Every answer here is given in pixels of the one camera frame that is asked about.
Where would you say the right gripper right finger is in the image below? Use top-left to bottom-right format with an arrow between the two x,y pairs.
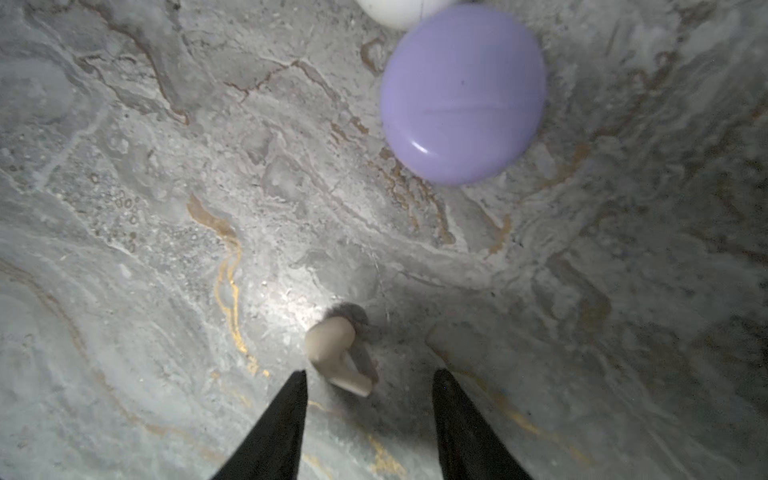
432,369 -> 531,480

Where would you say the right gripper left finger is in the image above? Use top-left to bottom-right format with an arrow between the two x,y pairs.
212,370 -> 308,480

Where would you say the purple round earbud case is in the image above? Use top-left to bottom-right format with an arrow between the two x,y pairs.
380,3 -> 547,185

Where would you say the white round earbud case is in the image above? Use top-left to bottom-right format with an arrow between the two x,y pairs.
356,0 -> 461,31

